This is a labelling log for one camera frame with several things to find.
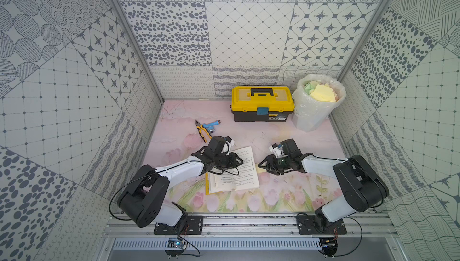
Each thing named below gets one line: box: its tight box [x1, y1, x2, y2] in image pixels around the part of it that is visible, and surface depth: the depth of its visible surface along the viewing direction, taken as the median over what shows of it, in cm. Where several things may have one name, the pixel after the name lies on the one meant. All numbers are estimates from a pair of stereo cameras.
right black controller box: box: [319, 237, 338, 257], surface depth 73 cm
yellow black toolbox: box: [230, 86, 295, 123], surface depth 101 cm
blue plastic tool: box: [202, 120, 220, 133], surface depth 109 cm
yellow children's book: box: [204, 146, 260, 196], surface depth 85 cm
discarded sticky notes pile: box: [303, 80, 340, 103], surface depth 88 cm
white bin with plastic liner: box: [291, 73, 347, 133], surface depth 89 cm
